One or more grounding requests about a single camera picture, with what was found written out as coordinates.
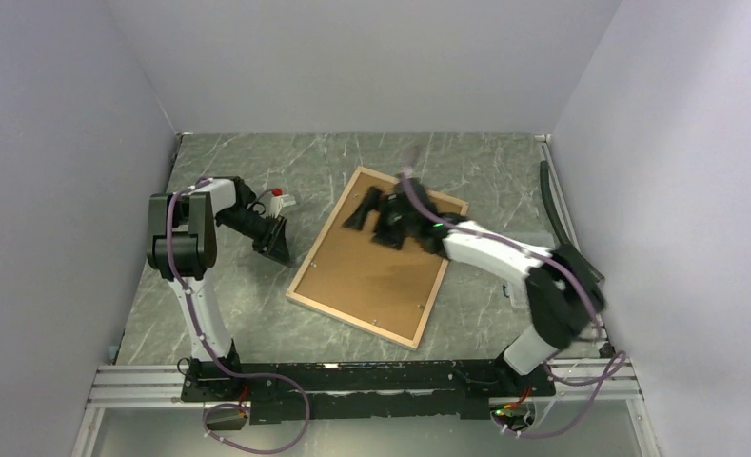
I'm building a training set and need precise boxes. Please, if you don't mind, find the aluminium rail frame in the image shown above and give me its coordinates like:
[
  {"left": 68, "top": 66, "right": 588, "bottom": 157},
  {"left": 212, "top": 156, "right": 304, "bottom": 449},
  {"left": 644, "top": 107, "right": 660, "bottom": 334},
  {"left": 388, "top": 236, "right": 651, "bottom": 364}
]
[{"left": 69, "top": 133, "right": 662, "bottom": 457}]

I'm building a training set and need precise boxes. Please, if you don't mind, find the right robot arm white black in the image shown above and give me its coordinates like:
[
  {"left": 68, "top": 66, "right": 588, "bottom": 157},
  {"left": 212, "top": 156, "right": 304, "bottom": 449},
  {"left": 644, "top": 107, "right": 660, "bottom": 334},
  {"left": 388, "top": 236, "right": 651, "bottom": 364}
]
[{"left": 343, "top": 178, "right": 606, "bottom": 395}]

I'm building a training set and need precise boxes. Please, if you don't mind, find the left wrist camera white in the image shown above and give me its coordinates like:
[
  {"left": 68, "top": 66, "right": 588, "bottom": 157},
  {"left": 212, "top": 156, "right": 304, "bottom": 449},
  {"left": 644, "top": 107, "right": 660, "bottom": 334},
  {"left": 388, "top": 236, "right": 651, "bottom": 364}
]
[{"left": 266, "top": 188, "right": 296, "bottom": 217}]

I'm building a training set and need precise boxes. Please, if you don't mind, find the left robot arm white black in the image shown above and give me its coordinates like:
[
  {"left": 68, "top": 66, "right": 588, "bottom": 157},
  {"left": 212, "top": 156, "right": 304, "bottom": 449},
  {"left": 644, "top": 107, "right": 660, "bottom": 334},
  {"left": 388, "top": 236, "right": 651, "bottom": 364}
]
[{"left": 147, "top": 176, "right": 296, "bottom": 400}]

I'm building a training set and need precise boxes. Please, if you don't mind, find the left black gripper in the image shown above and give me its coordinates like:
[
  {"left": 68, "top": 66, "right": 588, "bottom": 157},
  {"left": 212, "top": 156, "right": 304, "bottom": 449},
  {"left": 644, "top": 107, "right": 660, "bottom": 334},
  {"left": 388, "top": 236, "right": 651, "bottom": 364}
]
[{"left": 218, "top": 208, "right": 293, "bottom": 268}]

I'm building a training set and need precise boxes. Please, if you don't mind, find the clear plastic parts box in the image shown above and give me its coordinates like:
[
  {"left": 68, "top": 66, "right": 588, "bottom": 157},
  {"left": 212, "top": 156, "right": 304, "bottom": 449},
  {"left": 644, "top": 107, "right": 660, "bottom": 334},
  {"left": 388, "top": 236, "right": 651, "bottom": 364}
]
[{"left": 501, "top": 231, "right": 568, "bottom": 311}]

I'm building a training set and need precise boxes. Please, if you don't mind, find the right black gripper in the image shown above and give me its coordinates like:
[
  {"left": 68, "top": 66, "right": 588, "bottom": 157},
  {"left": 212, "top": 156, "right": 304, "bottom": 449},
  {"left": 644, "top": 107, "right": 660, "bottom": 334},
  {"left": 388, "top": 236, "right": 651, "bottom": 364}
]
[{"left": 343, "top": 186, "right": 419, "bottom": 250}]

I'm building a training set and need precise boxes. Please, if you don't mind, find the black corrugated hose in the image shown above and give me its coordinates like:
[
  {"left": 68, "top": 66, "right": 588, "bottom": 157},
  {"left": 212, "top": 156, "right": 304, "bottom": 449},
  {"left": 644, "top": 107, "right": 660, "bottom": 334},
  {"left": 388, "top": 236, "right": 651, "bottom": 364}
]
[{"left": 539, "top": 158, "right": 605, "bottom": 283}]

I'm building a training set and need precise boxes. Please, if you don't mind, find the wooden picture frame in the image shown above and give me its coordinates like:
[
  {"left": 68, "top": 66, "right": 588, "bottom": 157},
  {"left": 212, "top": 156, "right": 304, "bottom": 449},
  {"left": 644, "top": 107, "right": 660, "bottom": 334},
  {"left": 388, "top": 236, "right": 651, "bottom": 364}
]
[{"left": 285, "top": 166, "right": 471, "bottom": 352}]

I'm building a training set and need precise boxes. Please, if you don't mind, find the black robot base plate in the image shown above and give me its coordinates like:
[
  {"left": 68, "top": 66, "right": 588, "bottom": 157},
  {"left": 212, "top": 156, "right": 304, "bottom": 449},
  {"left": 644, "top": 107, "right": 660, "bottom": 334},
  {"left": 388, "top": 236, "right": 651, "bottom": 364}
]
[{"left": 181, "top": 359, "right": 556, "bottom": 425}]

